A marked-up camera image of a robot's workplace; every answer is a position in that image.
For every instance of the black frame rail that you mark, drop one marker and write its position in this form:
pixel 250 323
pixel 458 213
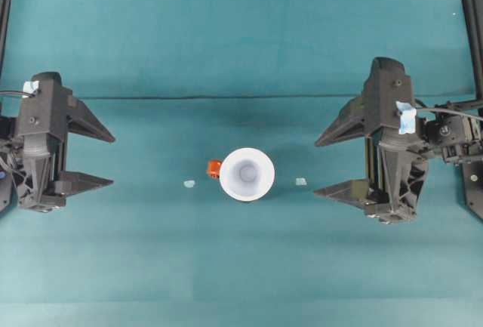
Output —
pixel 471 21
pixel 3 10

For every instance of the white paper cup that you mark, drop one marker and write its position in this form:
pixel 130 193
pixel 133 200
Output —
pixel 247 172

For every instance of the small white scrap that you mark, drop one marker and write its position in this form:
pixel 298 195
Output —
pixel 189 183
pixel 300 181

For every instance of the blue-green table cloth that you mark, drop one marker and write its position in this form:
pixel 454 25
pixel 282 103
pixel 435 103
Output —
pixel 241 266

